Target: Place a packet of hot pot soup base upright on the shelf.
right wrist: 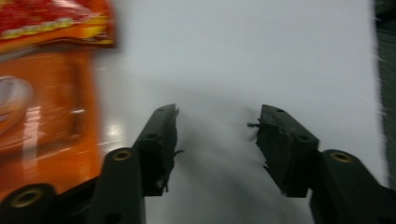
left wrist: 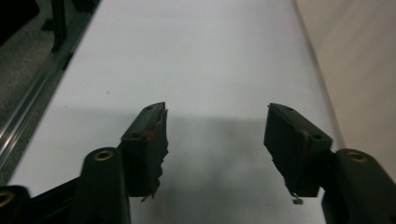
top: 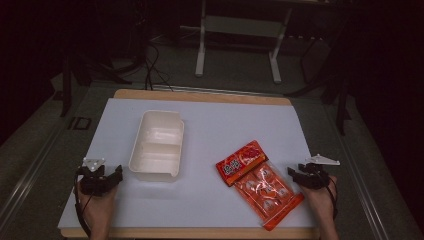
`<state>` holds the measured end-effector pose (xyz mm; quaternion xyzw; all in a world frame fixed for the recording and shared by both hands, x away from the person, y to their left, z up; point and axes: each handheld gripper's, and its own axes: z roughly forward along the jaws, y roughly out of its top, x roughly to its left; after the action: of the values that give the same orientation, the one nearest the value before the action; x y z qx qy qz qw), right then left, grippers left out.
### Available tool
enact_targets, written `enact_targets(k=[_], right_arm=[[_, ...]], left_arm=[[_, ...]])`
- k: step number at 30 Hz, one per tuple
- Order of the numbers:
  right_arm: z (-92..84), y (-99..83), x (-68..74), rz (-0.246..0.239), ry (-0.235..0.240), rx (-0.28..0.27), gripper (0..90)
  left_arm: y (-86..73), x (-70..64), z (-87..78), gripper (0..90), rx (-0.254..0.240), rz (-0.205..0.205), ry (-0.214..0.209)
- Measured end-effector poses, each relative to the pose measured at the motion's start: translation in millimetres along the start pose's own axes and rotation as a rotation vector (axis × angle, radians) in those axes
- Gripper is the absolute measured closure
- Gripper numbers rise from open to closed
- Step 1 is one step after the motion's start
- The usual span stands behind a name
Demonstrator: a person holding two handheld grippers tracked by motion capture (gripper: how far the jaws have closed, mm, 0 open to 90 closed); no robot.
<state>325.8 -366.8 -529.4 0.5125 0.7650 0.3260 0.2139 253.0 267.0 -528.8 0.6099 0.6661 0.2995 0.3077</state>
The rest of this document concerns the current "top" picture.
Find white metal table frame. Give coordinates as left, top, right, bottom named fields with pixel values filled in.
left=194, top=0, right=295, bottom=85

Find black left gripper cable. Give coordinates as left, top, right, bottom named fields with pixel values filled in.
left=73, top=175, right=92, bottom=238

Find red orange snack packet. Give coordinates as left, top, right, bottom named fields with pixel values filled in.
left=215, top=139, right=305, bottom=232

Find person's right hand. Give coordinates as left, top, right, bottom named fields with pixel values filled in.
left=300, top=175, right=340, bottom=229

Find white divided food container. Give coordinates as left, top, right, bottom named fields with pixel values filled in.
left=128, top=109, right=185, bottom=184

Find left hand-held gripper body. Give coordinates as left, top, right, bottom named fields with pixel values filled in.
left=75, top=157, right=116, bottom=197

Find white table mat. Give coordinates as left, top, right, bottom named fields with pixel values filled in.
left=57, top=97, right=318, bottom=232

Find black floor cables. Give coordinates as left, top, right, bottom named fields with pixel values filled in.
left=142, top=42, right=175, bottom=92

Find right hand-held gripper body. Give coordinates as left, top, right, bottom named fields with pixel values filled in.
left=297, top=153, right=341, bottom=191

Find person's left hand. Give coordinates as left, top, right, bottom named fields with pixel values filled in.
left=76, top=179, right=120, bottom=233

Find black metal stand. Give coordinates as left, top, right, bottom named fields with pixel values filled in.
left=58, top=49, right=133, bottom=118
left=284, top=19, right=356, bottom=137

